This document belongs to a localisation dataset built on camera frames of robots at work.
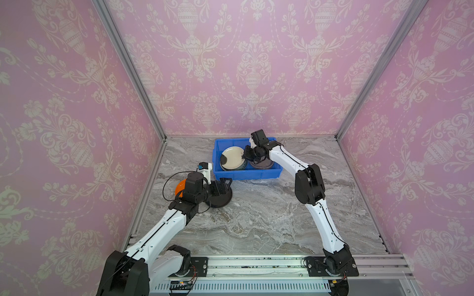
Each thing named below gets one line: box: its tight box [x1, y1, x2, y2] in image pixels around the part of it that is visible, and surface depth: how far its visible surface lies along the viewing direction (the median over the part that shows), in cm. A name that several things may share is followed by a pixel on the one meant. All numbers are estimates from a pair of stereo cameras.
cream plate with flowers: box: [219, 146, 248, 171], surface depth 105 cm
